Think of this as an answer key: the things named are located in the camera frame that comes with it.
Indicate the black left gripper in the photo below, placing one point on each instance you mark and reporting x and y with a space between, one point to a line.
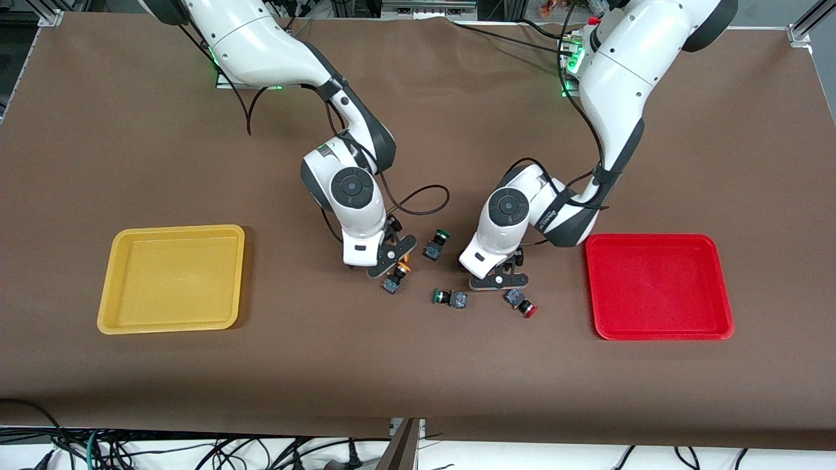
519 260

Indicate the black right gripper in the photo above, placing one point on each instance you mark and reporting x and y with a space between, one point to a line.
396 224

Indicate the red push button switch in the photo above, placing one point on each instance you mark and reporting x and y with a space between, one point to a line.
513 297

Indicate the yellow push button switch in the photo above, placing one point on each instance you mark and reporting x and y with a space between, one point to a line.
390 285

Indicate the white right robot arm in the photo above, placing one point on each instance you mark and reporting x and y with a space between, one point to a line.
261 46

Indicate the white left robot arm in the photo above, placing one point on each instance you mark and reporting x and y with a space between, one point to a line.
627 65

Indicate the brown table cover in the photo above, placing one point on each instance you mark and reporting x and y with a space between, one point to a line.
418 365

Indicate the red plastic tray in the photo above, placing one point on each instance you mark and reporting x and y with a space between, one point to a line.
659 287

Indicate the grey metal box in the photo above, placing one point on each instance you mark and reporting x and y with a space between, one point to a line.
428 10

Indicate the yellow plastic tray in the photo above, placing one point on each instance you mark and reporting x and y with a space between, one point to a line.
170 281

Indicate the black power plug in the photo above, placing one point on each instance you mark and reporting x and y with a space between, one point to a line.
353 457

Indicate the green push button switch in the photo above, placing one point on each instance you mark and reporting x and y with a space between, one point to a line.
432 249
459 300

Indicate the small metal bracket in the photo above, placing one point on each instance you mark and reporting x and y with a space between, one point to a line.
394 425

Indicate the aluminium frame bracket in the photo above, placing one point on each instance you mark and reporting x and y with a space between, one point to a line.
51 18
798 34

